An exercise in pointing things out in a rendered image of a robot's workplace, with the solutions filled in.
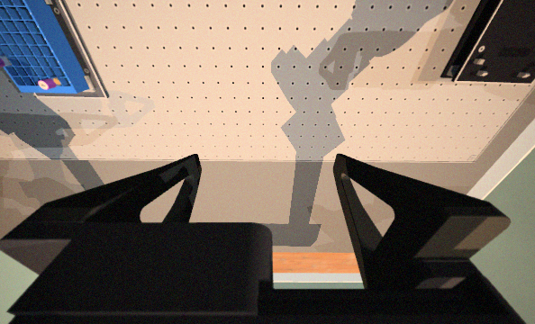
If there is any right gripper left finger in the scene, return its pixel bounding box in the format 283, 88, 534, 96
25, 154, 202, 222

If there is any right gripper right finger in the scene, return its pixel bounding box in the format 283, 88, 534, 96
333, 154, 511, 289

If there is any blue grid tube rack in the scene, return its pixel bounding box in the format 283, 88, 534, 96
0, 0, 90, 94

